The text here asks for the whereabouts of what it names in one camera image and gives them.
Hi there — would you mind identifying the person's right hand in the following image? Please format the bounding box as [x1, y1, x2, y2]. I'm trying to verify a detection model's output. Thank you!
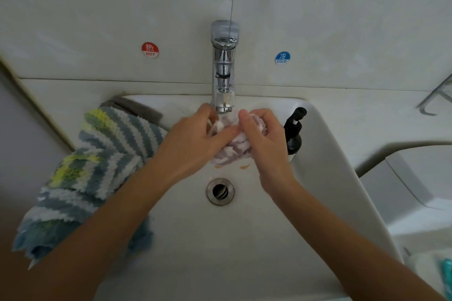
[236, 107, 301, 198]

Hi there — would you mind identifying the person's left hand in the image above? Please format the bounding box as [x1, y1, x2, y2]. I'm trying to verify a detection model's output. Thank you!
[152, 103, 241, 187]

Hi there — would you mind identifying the pink white striped cloth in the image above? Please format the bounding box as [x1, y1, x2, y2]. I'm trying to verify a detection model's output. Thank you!
[208, 114, 268, 168]

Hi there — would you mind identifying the brown cloth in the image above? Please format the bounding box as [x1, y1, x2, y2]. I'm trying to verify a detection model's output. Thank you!
[100, 97, 163, 125]

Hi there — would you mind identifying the white ceramic sink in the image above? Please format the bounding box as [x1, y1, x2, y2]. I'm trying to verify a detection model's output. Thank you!
[28, 95, 404, 301]

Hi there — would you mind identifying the blue stained cloth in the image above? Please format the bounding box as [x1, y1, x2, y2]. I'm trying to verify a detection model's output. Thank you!
[12, 198, 154, 270]

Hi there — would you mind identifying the person's right forearm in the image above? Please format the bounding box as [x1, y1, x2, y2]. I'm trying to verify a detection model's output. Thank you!
[272, 177, 446, 301]

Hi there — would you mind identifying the person's left forearm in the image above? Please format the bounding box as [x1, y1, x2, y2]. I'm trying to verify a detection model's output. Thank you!
[0, 159, 174, 301]

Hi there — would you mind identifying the metal sink drain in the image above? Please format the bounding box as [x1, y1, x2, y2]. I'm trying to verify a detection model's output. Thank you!
[206, 177, 235, 206]

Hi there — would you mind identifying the black pump soap bottle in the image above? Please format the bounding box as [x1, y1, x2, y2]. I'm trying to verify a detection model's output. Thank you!
[283, 107, 308, 156]

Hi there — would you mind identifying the chrome faucet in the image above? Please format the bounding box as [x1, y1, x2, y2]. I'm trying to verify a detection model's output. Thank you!
[210, 20, 240, 115]

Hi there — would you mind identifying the red round sticker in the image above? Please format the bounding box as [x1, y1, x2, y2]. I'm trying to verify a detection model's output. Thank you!
[141, 42, 160, 59]

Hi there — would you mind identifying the white toilet tank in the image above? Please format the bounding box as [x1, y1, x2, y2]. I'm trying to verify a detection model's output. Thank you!
[362, 145, 452, 236]

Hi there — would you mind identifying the white toilet lid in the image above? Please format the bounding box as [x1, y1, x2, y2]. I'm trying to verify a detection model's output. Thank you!
[410, 244, 452, 301]

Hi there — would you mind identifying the teal tube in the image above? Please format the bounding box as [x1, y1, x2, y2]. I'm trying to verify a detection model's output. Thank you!
[440, 258, 452, 284]

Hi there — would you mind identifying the metal wall shelf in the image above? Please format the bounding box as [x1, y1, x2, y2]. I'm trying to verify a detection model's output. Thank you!
[417, 73, 452, 116]

